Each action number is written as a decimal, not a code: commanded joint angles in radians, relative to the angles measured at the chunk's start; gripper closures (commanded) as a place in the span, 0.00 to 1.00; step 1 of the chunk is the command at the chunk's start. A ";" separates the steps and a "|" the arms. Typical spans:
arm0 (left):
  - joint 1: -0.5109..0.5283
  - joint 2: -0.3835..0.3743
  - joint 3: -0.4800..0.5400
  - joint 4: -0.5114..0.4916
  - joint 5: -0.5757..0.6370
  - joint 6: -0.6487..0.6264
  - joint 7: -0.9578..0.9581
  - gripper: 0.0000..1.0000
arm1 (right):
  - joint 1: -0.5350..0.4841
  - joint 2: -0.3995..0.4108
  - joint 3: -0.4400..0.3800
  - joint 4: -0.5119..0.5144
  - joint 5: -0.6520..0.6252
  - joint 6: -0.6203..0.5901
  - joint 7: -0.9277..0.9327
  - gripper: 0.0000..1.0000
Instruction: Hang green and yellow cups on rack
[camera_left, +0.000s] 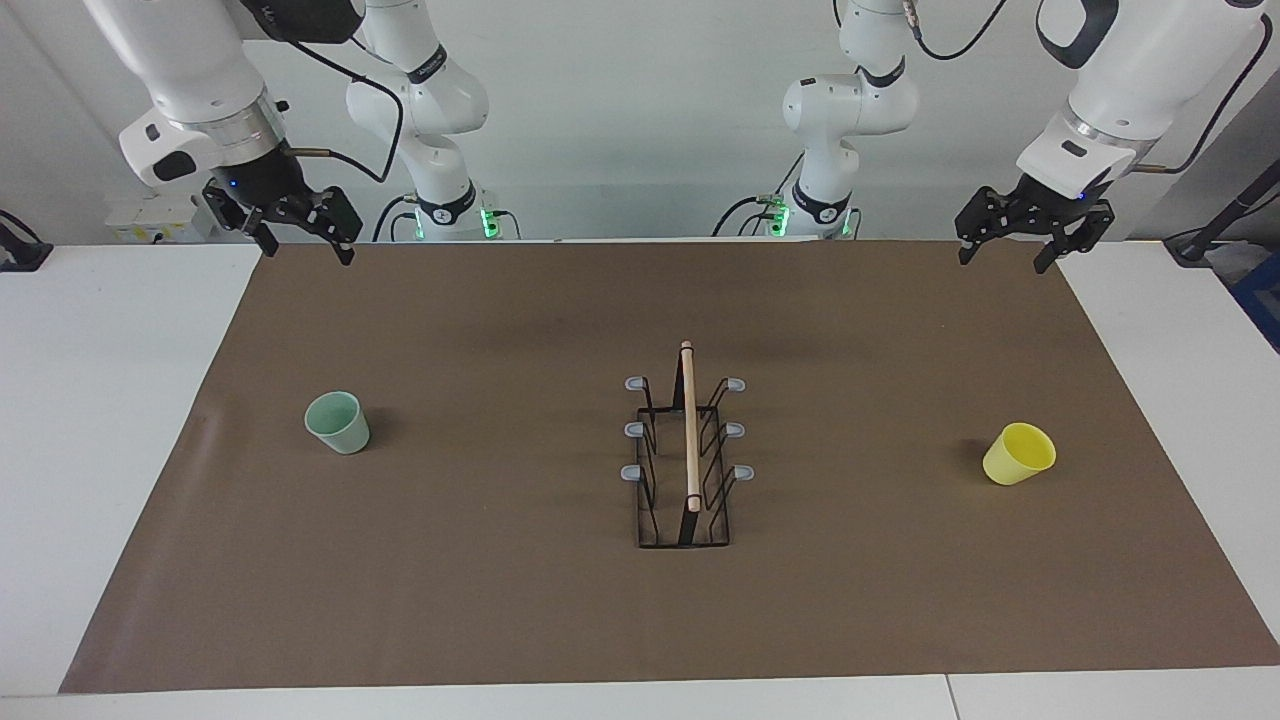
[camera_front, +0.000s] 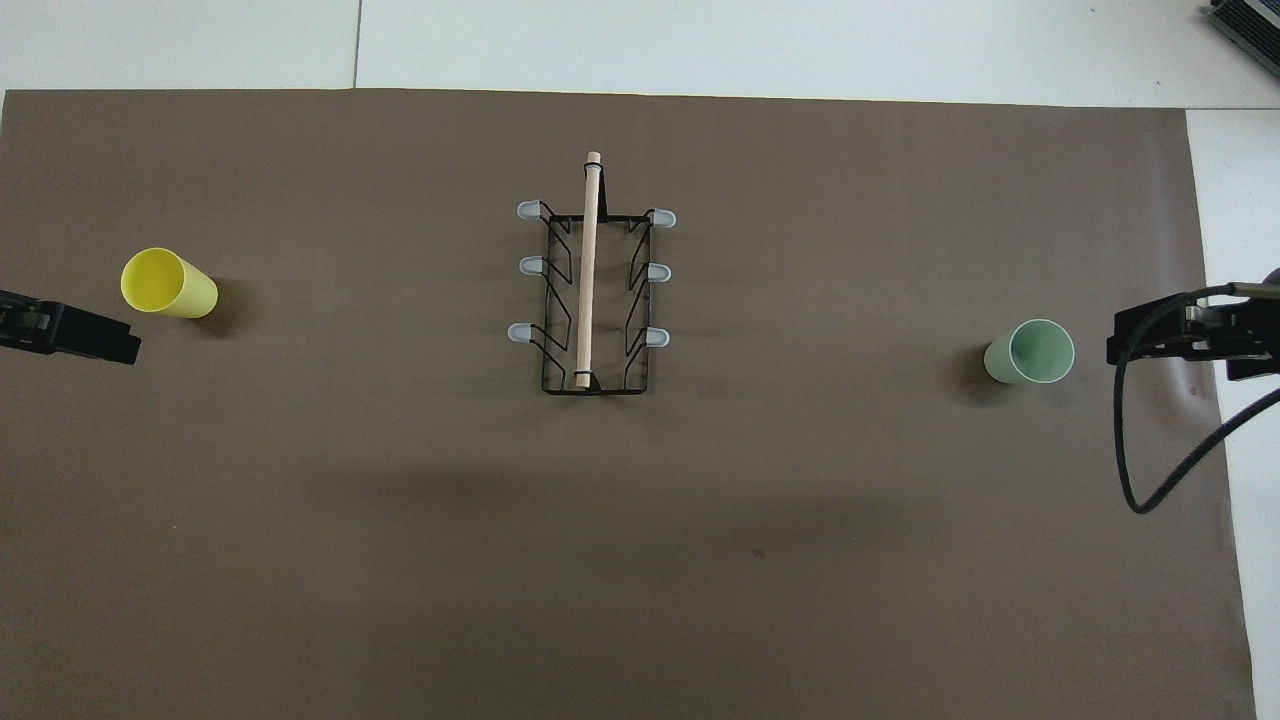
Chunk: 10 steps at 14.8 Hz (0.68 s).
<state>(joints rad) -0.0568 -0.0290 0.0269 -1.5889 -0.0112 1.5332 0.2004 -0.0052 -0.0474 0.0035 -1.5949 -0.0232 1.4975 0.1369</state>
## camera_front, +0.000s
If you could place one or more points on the brown table mat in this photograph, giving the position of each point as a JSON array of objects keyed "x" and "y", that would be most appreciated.
[{"x": 640, "y": 560}]

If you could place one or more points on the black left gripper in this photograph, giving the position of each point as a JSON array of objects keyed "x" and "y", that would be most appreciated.
[{"x": 42, "y": 325}]

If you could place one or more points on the yellow plastic cup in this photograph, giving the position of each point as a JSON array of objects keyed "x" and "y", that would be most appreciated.
[{"x": 165, "y": 285}]

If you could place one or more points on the pale green plastic cup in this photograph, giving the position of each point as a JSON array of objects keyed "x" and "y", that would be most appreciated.
[{"x": 1040, "y": 352}]

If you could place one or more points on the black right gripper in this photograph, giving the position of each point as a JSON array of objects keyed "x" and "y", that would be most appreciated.
[{"x": 1208, "y": 330}]

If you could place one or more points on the grey ridged device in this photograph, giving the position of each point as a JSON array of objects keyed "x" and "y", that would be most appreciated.
[{"x": 1245, "y": 20}]

